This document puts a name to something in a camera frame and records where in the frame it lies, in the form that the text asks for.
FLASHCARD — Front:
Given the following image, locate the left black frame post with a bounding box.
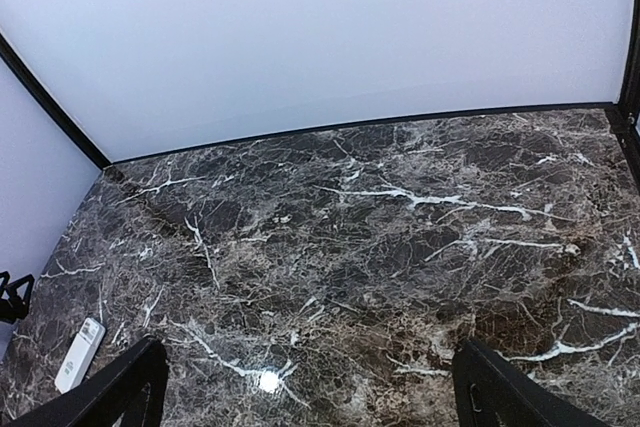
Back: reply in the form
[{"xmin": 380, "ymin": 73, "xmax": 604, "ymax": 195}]
[{"xmin": 1, "ymin": 35, "xmax": 111, "ymax": 170}]

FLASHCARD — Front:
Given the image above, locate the white remote control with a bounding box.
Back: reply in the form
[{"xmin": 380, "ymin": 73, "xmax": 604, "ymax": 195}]
[{"xmin": 54, "ymin": 317, "xmax": 106, "ymax": 394}]

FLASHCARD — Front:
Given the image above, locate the black frame post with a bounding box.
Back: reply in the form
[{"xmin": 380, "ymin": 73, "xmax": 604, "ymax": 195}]
[
  {"xmin": 618, "ymin": 0, "xmax": 639, "ymax": 135},
  {"xmin": 1, "ymin": 35, "xmax": 111, "ymax": 170}
]

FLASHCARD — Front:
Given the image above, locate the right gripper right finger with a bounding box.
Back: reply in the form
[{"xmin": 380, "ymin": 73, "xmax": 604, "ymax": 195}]
[{"xmin": 452, "ymin": 338, "xmax": 606, "ymax": 427}]

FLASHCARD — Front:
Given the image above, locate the right black frame post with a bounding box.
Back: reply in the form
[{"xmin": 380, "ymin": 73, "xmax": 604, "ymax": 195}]
[{"xmin": 618, "ymin": 0, "xmax": 639, "ymax": 135}]

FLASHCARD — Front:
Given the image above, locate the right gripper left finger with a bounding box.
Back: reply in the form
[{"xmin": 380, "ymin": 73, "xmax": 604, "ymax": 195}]
[{"xmin": 9, "ymin": 336, "xmax": 168, "ymax": 427}]

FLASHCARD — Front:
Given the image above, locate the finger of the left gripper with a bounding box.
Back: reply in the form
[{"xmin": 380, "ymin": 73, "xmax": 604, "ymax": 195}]
[
  {"xmin": 0, "ymin": 274, "xmax": 35, "ymax": 323},
  {"xmin": 0, "ymin": 271, "xmax": 10, "ymax": 297}
]

